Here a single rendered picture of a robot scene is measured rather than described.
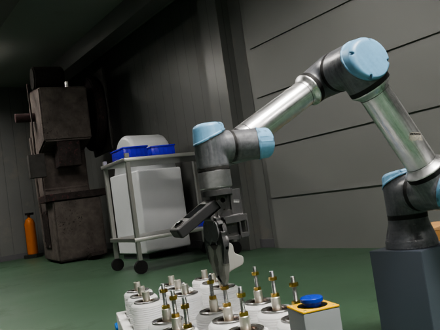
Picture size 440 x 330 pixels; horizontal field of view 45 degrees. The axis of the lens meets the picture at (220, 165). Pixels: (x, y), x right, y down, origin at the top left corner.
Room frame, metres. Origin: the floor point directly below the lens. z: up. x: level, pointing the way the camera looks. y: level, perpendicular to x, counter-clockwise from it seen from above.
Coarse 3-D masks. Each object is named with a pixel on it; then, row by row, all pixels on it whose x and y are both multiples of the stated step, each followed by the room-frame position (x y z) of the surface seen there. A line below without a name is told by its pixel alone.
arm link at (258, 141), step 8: (248, 128) 1.25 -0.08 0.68; (256, 128) 1.25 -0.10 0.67; (264, 128) 1.26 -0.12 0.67; (240, 136) 1.22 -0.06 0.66; (248, 136) 1.22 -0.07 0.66; (256, 136) 1.23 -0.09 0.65; (264, 136) 1.24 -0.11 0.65; (272, 136) 1.25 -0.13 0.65; (240, 144) 1.21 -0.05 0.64; (248, 144) 1.22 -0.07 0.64; (256, 144) 1.23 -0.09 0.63; (264, 144) 1.24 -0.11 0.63; (272, 144) 1.25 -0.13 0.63; (240, 152) 1.22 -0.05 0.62; (248, 152) 1.23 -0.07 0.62; (256, 152) 1.24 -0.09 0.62; (264, 152) 1.25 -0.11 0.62; (272, 152) 1.26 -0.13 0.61; (232, 160) 1.23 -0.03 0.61; (240, 160) 1.24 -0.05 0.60; (248, 160) 1.28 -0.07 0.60
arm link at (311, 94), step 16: (304, 80) 1.46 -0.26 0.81; (320, 80) 1.45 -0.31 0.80; (288, 96) 1.43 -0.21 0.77; (304, 96) 1.44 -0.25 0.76; (320, 96) 1.46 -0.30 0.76; (256, 112) 1.42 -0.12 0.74; (272, 112) 1.40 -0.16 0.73; (288, 112) 1.42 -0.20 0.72; (240, 128) 1.37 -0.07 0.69; (272, 128) 1.40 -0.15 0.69
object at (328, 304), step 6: (324, 300) 0.98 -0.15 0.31; (288, 306) 0.97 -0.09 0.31; (294, 306) 0.97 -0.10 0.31; (300, 306) 0.96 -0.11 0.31; (318, 306) 0.94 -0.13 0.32; (324, 306) 0.93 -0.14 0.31; (330, 306) 0.93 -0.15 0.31; (336, 306) 0.93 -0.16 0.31; (300, 312) 0.93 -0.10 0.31; (306, 312) 0.92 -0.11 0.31
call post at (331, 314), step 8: (288, 312) 0.98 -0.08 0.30; (296, 312) 0.94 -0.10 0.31; (312, 312) 0.92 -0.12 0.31; (320, 312) 0.92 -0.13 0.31; (328, 312) 0.93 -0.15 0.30; (336, 312) 0.93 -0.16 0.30; (296, 320) 0.95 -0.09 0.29; (304, 320) 0.92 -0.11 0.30; (312, 320) 0.92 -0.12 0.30; (320, 320) 0.92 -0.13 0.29; (328, 320) 0.93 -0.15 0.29; (336, 320) 0.93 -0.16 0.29; (296, 328) 0.95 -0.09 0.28; (304, 328) 0.92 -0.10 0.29; (312, 328) 0.92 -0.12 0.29; (320, 328) 0.92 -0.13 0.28; (328, 328) 0.93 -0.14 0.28; (336, 328) 0.93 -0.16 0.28
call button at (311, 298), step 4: (304, 296) 0.97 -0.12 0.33; (308, 296) 0.96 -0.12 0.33; (312, 296) 0.96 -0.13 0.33; (316, 296) 0.95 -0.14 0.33; (320, 296) 0.95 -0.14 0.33; (300, 300) 0.96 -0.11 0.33; (304, 300) 0.94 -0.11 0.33; (308, 300) 0.94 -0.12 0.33; (312, 300) 0.94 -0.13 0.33; (316, 300) 0.94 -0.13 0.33; (320, 300) 0.94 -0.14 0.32; (304, 304) 0.95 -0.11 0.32; (308, 304) 0.94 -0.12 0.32; (312, 304) 0.94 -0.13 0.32; (316, 304) 0.94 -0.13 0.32; (320, 304) 0.95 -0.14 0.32
